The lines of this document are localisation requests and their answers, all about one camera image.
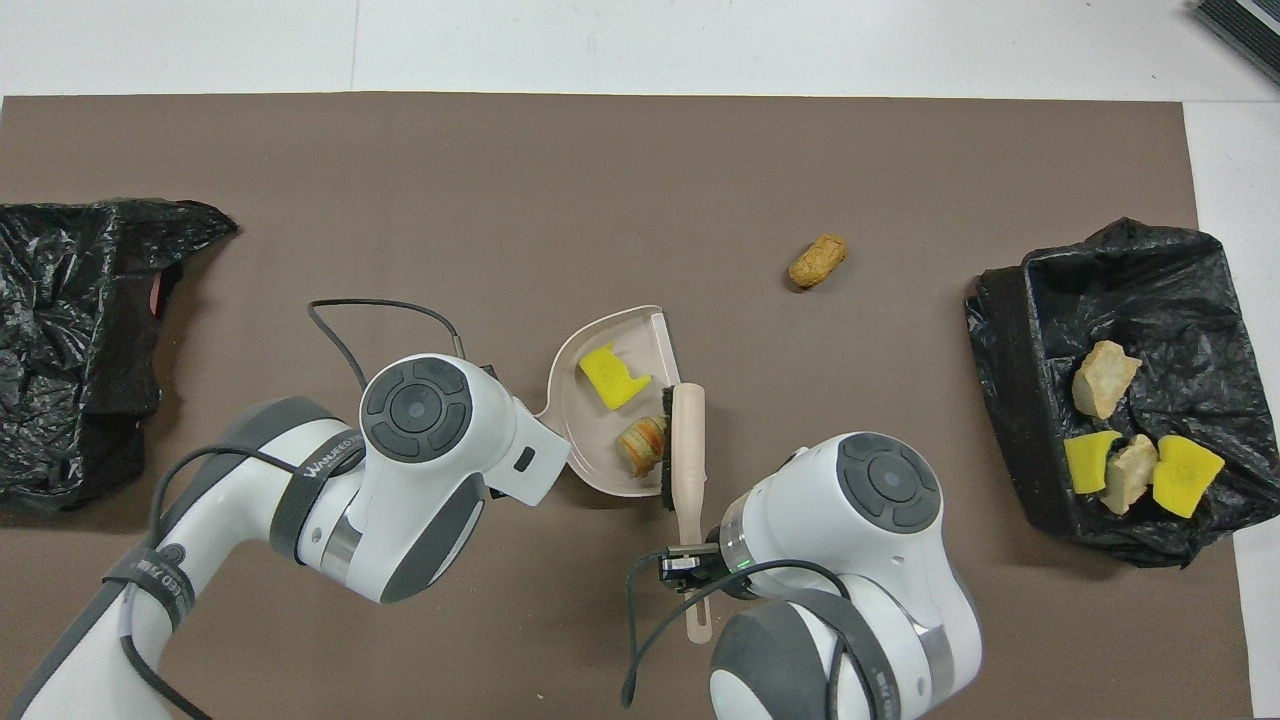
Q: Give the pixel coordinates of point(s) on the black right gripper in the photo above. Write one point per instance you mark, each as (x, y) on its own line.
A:
(685, 572)

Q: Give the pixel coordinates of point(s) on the notched yellow sponge piece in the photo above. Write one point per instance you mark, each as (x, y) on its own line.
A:
(610, 375)

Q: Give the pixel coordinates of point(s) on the striped orange bread chunk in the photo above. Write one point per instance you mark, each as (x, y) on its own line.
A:
(1103, 380)

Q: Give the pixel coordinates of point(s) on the rounded striped bread roll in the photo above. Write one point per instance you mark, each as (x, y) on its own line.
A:
(642, 447)

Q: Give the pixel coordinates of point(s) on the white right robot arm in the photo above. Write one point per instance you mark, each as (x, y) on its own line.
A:
(880, 480)

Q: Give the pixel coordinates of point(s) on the black bag lined trash bin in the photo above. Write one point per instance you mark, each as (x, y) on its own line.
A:
(50, 440)
(1170, 300)

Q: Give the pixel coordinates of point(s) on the brown peanut shaped bread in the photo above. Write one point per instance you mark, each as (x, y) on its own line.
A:
(818, 260)

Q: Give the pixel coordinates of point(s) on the brown table mat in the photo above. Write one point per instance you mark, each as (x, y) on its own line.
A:
(640, 170)

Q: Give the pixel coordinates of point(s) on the pale crumbly bread chunk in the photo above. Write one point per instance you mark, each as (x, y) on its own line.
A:
(1130, 475)

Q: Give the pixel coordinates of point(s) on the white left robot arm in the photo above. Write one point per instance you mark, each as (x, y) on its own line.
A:
(420, 410)

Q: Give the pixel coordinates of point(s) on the beige plastic dustpan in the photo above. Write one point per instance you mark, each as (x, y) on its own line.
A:
(590, 440)

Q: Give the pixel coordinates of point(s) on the beige brush with black bristles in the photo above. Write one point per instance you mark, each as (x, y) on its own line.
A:
(688, 440)

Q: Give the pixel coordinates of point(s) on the smooth yellow sponge piece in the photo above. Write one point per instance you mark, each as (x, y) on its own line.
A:
(1088, 463)

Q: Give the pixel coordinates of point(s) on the dark ribbed device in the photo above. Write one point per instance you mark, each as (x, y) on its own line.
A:
(1245, 22)

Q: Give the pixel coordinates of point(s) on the bumpy yellow sponge piece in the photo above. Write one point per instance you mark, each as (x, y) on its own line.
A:
(1185, 478)

